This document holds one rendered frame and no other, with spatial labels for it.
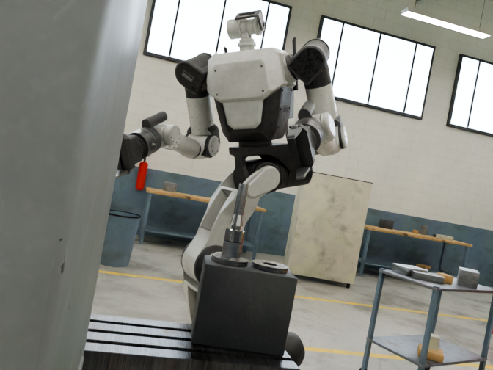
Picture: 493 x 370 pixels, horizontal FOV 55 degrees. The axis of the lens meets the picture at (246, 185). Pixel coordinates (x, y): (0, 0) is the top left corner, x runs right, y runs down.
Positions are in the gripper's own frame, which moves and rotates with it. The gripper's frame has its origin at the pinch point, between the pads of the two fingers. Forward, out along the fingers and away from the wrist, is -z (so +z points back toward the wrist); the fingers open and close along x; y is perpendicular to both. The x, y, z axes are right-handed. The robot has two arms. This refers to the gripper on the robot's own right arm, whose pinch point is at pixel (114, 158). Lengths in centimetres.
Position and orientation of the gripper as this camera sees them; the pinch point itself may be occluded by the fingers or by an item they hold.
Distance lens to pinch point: 144.7
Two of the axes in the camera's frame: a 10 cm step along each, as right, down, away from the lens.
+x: -0.8, -9.1, -4.1
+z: 4.5, -4.0, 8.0
